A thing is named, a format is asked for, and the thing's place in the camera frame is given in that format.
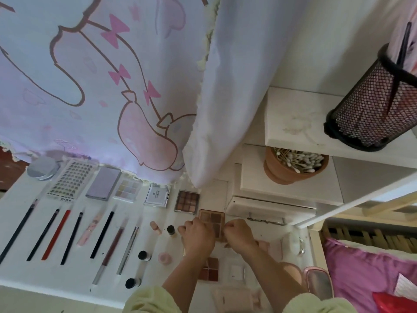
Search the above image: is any red lip pencil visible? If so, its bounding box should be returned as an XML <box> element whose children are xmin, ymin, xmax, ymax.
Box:
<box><xmin>42</xmin><ymin>208</ymin><xmax>72</xmax><ymax>261</ymax></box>

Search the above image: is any white paper sheet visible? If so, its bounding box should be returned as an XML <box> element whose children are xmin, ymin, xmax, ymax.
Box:
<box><xmin>394</xmin><ymin>273</ymin><xmax>417</xmax><ymax>300</ymax></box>

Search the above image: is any white table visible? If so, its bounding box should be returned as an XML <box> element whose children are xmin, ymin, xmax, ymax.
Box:
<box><xmin>0</xmin><ymin>160</ymin><xmax>320</xmax><ymax>313</ymax></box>

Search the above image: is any red shiny packet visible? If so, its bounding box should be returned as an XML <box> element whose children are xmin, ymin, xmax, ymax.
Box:
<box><xmin>373</xmin><ymin>291</ymin><xmax>417</xmax><ymax>313</ymax></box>

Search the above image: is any tan eyeshadow palette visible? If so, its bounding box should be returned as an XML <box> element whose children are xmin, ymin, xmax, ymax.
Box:
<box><xmin>197</xmin><ymin>209</ymin><xmax>227</xmax><ymax>242</ymax></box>

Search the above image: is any bunch of pink sticks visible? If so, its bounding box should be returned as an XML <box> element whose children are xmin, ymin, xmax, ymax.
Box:
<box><xmin>387</xmin><ymin>0</ymin><xmax>417</xmax><ymax>69</ymax></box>

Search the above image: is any person's left hand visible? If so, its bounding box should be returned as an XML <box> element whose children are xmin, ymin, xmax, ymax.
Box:
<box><xmin>177</xmin><ymin>217</ymin><xmax>216</xmax><ymax>261</ymax></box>

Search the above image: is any white egg-shaped case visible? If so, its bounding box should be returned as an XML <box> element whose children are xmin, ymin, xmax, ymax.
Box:
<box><xmin>281</xmin><ymin>231</ymin><xmax>302</xmax><ymax>257</ymax></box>

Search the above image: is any round silver compact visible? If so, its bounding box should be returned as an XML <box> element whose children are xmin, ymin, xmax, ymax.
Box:
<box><xmin>27</xmin><ymin>156</ymin><xmax>61</xmax><ymax>181</ymax></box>

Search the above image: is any person's left forearm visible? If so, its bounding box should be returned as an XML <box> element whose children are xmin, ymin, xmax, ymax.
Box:
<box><xmin>124</xmin><ymin>254</ymin><xmax>209</xmax><ymax>313</ymax></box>

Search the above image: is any white false eyelash tray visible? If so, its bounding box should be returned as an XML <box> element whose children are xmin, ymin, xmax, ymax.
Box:
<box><xmin>47</xmin><ymin>160</ymin><xmax>99</xmax><ymax>201</ymax></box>

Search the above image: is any clear eyeshadow palette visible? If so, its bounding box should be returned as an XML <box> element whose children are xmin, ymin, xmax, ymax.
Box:
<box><xmin>114</xmin><ymin>176</ymin><xmax>143</xmax><ymax>203</ymax></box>

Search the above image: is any pink foundation tube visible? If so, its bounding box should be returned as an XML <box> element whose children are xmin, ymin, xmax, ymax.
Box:
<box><xmin>214</xmin><ymin>288</ymin><xmax>261</xmax><ymax>313</ymax></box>

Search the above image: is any wooden bed frame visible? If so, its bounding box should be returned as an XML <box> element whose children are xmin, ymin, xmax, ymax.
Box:
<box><xmin>296</xmin><ymin>173</ymin><xmax>417</xmax><ymax>271</ymax></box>

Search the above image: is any pink cushion compact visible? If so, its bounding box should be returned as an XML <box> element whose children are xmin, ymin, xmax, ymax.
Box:
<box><xmin>281</xmin><ymin>260</ymin><xmax>335</xmax><ymax>300</ymax></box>

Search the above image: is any small white bow-handle drawer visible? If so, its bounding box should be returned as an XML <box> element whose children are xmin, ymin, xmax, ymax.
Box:
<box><xmin>226</xmin><ymin>195</ymin><xmax>317</xmax><ymax>226</ymax></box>

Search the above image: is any reddish brown door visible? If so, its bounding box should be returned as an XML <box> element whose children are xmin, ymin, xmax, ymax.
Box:
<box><xmin>0</xmin><ymin>148</ymin><xmax>30</xmax><ymax>192</ymax></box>

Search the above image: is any bunch of cotton swabs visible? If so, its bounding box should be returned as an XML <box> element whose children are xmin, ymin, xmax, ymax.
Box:
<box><xmin>275</xmin><ymin>148</ymin><xmax>325</xmax><ymax>173</ymax></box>

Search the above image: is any lavender rectangular palette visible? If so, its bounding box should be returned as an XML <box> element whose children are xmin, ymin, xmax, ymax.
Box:
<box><xmin>86</xmin><ymin>166</ymin><xmax>122</xmax><ymax>201</ymax></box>

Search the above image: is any dark container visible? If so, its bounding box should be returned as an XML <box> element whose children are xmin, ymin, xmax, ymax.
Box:
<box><xmin>324</xmin><ymin>42</ymin><xmax>417</xmax><ymax>152</ymax></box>

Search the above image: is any pink cartoon print cloth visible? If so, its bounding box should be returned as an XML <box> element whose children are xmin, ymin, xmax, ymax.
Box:
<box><xmin>0</xmin><ymin>0</ymin><xmax>314</xmax><ymax>188</ymax></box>

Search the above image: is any white shelf unit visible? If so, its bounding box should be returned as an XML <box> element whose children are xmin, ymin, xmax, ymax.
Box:
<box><xmin>225</xmin><ymin>0</ymin><xmax>417</xmax><ymax>226</ymax></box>

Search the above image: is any small brown quad eyeshadow palette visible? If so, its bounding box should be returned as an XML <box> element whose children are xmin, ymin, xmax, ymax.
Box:
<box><xmin>199</xmin><ymin>257</ymin><xmax>220</xmax><ymax>282</ymax></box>

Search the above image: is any person's right forearm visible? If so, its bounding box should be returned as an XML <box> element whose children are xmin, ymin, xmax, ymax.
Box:
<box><xmin>244</xmin><ymin>247</ymin><xmax>356</xmax><ymax>313</ymax></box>

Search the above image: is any dark brown eyeshadow palette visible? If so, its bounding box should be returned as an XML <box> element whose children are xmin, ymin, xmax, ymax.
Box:
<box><xmin>175</xmin><ymin>190</ymin><xmax>200</xmax><ymax>215</ymax></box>

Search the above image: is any person's right hand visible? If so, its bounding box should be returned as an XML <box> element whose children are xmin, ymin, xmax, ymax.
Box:
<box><xmin>223</xmin><ymin>218</ymin><xmax>260</xmax><ymax>257</ymax></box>

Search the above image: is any terracotta pot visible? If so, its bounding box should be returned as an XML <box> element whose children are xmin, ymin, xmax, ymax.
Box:
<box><xmin>263</xmin><ymin>147</ymin><xmax>330</xmax><ymax>185</ymax></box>

